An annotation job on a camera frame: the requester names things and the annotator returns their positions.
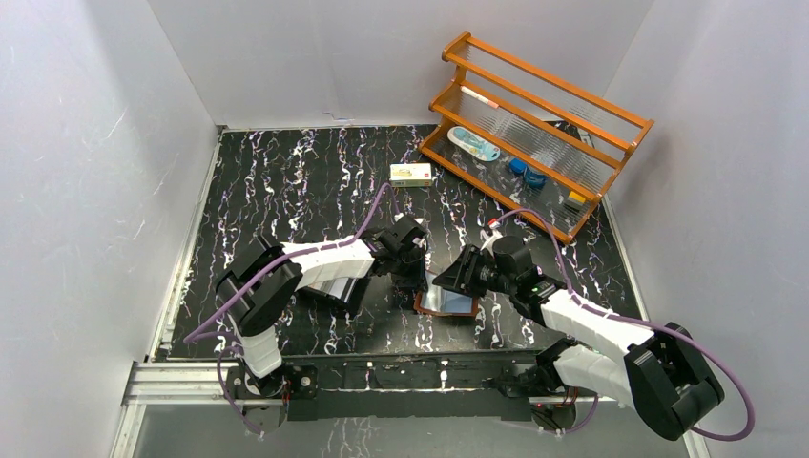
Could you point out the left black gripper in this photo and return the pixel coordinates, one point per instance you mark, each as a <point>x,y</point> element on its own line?
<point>407,266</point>

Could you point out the white pink marker pen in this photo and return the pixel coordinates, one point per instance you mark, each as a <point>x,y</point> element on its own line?
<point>469,92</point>

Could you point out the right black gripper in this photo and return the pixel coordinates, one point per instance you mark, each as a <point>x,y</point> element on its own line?
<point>455,273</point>

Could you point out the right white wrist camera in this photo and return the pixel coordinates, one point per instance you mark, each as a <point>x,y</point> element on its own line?
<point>490,234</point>

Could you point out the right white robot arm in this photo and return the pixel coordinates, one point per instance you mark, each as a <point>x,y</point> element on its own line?
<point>664,380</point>

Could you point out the yellow black small block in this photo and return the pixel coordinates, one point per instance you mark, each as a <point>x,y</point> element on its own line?
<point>574,201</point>

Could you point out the aluminium frame rail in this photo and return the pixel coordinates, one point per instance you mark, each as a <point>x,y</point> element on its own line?
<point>201,384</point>

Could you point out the blue round cap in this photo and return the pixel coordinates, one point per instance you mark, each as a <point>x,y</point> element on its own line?
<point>517,166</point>
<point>534,180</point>

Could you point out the light blue packaged item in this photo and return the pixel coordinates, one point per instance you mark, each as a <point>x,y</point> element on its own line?
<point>473,144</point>

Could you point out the orange wooden shelf rack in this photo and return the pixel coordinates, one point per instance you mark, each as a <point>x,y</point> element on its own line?
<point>578,140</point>

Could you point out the small yellow white box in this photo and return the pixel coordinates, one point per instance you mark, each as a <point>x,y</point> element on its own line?
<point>410,175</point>

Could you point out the brown leather card holder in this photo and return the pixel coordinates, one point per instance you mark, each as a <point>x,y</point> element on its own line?
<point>439,302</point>

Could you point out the black card tray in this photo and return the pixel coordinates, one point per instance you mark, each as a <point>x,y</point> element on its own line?
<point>318,296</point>

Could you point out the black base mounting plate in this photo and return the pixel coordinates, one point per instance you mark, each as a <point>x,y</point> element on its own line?
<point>482,383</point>

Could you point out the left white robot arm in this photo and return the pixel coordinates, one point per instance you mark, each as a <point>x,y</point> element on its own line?
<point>260,282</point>

